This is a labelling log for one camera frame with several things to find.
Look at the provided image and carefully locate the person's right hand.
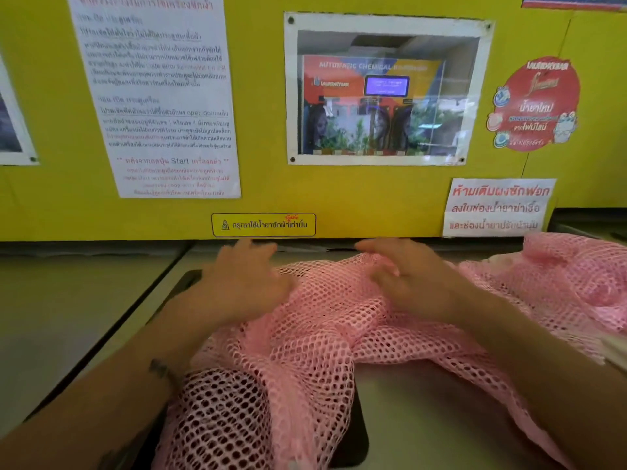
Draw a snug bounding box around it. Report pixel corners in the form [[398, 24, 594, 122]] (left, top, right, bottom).
[[355, 238, 483, 326]]

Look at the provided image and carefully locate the person's left hand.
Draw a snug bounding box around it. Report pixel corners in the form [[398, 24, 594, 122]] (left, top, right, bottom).
[[195, 238, 297, 330]]

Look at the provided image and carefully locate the pink mesh bag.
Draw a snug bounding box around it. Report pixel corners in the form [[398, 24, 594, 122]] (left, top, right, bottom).
[[152, 232, 627, 470]]

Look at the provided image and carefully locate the person's left forearm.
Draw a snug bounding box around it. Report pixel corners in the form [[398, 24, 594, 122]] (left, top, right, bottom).
[[0, 288, 236, 470]]

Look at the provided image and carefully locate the person's right forearm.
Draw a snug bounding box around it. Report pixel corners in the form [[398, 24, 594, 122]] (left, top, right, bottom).
[[460, 288, 627, 470]]

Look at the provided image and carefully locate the yellow warning label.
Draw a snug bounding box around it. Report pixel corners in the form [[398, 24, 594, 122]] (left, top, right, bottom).
[[210, 212, 318, 238]]

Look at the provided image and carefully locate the white red-lettered sign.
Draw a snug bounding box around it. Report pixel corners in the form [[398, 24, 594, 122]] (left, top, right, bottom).
[[442, 177, 558, 238]]

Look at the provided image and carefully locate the black detergent drawer lid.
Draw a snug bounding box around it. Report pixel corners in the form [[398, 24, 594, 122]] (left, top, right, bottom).
[[142, 268, 371, 469]]

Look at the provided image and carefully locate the white printed paper notice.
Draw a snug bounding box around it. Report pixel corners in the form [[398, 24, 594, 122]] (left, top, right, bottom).
[[66, 0, 242, 200]]

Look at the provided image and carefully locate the round red sticker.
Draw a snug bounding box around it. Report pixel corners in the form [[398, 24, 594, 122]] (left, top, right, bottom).
[[485, 55, 582, 153]]

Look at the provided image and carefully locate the orange chemical dispenser unit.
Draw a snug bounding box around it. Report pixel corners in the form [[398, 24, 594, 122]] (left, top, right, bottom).
[[301, 54, 447, 157]]

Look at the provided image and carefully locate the white-framed dispenser window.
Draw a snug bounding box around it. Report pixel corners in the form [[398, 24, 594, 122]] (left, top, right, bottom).
[[283, 12, 496, 167], [0, 53, 40, 167]]

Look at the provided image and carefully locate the blue red-lettered poster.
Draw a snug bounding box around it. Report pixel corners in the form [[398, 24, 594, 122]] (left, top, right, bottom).
[[521, 0, 627, 13]]

